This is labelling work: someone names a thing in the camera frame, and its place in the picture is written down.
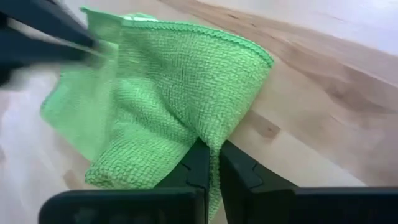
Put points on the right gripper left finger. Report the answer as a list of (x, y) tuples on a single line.
[(194, 171)]

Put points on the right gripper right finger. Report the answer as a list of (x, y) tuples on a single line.
[(242, 172)]

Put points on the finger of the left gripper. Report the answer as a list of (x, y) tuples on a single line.
[(31, 51), (46, 18)]

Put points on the green microfiber towel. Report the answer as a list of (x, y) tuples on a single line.
[(171, 87)]

